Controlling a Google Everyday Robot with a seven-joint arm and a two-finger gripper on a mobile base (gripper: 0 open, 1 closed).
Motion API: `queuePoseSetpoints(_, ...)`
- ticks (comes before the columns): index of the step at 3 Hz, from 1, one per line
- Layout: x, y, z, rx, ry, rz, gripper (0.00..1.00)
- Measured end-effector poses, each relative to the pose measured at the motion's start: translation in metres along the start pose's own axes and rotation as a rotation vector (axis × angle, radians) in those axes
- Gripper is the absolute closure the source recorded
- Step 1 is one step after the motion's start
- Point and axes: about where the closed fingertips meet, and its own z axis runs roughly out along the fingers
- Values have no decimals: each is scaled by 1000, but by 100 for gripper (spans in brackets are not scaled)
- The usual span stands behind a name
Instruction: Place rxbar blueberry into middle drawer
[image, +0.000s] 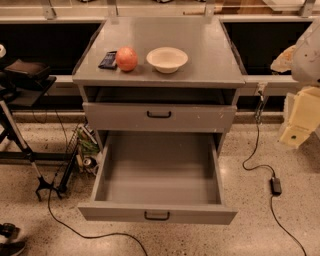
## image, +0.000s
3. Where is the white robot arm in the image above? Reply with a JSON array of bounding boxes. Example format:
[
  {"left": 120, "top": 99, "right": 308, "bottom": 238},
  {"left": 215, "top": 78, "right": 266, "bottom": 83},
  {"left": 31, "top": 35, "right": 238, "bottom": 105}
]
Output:
[{"left": 271, "top": 18, "right": 320, "bottom": 148}]

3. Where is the grey metal drawer cabinet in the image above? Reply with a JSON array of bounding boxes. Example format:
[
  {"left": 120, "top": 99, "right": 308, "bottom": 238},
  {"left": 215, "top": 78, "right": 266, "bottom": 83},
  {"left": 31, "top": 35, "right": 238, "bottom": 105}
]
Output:
[{"left": 73, "top": 17, "right": 244, "bottom": 145}]

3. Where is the open grey middle drawer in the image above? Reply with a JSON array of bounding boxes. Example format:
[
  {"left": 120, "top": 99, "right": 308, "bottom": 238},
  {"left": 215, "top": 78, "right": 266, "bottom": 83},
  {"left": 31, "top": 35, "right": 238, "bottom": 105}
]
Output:
[{"left": 78, "top": 132, "right": 237, "bottom": 225}]

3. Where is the closed grey top drawer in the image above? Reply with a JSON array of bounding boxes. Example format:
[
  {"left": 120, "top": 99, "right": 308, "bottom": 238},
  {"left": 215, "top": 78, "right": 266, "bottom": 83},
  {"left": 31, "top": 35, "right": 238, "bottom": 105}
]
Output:
[{"left": 83, "top": 102, "right": 236, "bottom": 132}]

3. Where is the black power adapter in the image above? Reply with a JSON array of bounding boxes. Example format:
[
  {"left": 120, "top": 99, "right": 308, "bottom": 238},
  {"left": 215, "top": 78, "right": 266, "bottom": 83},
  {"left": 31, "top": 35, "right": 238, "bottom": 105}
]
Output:
[{"left": 270, "top": 177, "right": 282, "bottom": 196}]

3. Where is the white paper bowl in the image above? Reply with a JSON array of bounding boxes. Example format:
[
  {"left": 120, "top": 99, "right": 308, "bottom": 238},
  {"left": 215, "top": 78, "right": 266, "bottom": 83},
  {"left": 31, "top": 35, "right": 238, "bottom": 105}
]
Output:
[{"left": 146, "top": 47, "right": 188, "bottom": 74}]

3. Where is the red apple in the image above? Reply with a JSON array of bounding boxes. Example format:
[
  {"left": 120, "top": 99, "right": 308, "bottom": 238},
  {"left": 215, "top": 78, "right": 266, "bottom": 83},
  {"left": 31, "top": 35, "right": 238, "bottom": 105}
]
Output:
[{"left": 116, "top": 47, "right": 138, "bottom": 72}]

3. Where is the black device on stand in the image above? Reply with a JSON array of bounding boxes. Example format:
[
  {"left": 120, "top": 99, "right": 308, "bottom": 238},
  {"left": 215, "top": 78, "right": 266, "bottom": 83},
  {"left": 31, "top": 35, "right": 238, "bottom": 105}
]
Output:
[{"left": 0, "top": 59, "right": 56, "bottom": 107}]

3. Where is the black tripod stand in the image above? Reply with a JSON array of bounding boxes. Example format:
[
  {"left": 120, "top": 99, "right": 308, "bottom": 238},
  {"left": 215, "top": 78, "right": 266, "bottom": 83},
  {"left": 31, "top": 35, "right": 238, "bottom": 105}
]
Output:
[{"left": 0, "top": 100, "right": 77, "bottom": 201}]

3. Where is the dark shoe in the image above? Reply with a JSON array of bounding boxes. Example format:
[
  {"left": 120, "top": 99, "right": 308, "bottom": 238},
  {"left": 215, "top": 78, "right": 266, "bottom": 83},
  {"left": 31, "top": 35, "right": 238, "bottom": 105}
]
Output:
[{"left": 0, "top": 223, "right": 26, "bottom": 256}]

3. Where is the black adapter cable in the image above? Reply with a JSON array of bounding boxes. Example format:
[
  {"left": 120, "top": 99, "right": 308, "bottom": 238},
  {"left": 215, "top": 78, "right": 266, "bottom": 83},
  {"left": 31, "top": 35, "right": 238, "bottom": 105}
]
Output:
[{"left": 242, "top": 84, "right": 308, "bottom": 256}]

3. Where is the wire basket with items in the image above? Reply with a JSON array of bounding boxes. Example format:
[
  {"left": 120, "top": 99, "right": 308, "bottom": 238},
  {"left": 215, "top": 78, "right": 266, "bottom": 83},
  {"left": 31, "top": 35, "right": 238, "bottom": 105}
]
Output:
[{"left": 66, "top": 124, "right": 100, "bottom": 176}]

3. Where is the black floor cable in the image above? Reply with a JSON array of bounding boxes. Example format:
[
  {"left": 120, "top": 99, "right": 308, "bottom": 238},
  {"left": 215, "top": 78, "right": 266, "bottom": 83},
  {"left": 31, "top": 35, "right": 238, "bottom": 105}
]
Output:
[{"left": 46, "top": 109, "right": 149, "bottom": 256}]

